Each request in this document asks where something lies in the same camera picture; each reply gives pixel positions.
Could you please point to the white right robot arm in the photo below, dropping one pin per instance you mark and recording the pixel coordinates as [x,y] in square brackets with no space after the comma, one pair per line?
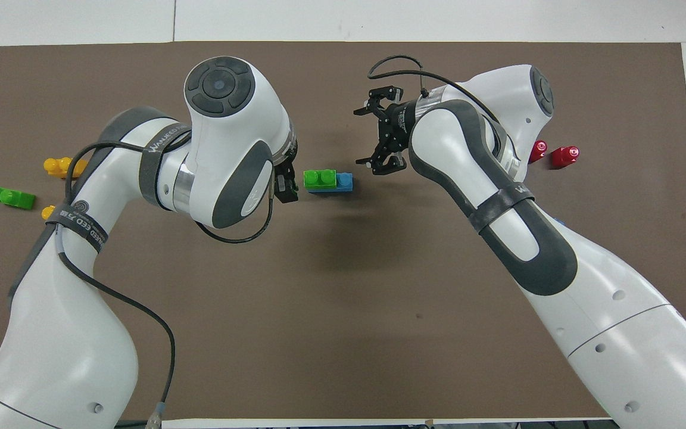
[587,298]

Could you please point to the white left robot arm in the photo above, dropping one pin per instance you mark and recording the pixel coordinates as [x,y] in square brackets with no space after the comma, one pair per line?
[81,357]

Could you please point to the green two-stud toy block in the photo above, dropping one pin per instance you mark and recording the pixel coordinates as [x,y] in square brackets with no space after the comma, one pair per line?
[9,197]
[319,180]

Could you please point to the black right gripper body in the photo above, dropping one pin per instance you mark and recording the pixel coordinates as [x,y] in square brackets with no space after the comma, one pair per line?
[395,128]

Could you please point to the yellow two-stud toy block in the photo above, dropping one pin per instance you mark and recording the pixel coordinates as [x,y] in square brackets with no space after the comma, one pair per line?
[56,167]
[49,212]

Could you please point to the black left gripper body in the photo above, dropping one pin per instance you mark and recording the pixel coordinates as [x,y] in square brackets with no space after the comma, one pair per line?
[284,170]

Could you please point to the brown table mat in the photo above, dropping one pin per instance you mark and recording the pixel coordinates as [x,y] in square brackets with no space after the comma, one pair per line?
[343,298]

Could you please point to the blue three-stud toy block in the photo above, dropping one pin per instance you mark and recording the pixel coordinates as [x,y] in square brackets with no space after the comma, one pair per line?
[345,182]

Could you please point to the red single-stud toy block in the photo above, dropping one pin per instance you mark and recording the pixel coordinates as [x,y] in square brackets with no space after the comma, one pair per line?
[564,157]
[538,151]

